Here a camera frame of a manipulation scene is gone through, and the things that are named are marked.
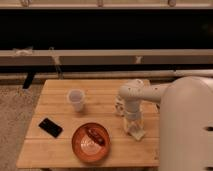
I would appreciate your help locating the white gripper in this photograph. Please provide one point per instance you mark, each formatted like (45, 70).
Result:
(132, 118)

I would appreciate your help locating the white sponge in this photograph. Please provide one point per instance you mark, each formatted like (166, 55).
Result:
(137, 135)

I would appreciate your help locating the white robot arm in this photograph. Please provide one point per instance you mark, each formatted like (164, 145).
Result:
(185, 123)

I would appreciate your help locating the small white patterned bottle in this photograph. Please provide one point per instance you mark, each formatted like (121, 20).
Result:
(119, 105)

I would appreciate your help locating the brown item in bowl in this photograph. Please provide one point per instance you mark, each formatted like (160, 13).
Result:
(95, 136)

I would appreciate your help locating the orange bowl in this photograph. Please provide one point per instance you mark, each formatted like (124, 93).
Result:
(85, 148)

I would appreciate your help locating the wooden table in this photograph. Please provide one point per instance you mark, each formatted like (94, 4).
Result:
(41, 150)

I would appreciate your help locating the translucent plastic cup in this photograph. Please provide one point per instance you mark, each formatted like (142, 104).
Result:
(76, 98)

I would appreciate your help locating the black smartphone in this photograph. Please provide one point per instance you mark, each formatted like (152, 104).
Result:
(50, 127)

